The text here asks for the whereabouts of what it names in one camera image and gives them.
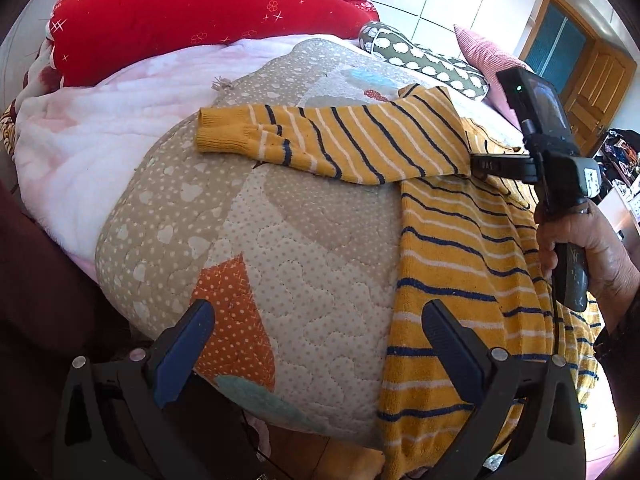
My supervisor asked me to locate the yellow striped knit sweater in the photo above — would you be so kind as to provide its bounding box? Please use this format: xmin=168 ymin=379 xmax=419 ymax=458
xmin=195 ymin=84 xmax=598 ymax=479

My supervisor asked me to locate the person's right hand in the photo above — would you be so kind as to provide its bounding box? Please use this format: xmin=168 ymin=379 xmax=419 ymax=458
xmin=535 ymin=200 xmax=639 ymax=334

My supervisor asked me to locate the cluttered shelf unit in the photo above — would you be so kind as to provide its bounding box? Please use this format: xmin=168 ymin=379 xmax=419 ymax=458
xmin=593 ymin=128 xmax=639 ymax=249

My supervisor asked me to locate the wooden door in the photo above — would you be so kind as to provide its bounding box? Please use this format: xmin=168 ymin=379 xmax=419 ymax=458
xmin=520 ymin=0 xmax=637 ymax=156

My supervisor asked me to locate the pink checked cushion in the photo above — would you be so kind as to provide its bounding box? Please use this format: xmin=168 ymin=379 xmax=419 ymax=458
xmin=454 ymin=25 xmax=532 ymax=129

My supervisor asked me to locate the green hedgehog print pillow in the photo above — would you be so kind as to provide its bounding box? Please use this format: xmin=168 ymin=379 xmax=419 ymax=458
xmin=358 ymin=22 xmax=489 ymax=101

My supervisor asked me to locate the beige heart patchwork quilt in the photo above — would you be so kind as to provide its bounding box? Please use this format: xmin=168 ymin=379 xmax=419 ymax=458
xmin=94 ymin=38 xmax=526 ymax=449

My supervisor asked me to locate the pink fluffy blanket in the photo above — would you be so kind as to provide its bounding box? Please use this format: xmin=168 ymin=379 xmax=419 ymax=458
xmin=13 ymin=34 xmax=352 ymax=281

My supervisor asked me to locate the red patterned duvet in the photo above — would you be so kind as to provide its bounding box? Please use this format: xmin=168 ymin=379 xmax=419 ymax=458
xmin=48 ymin=0 xmax=378 ymax=87

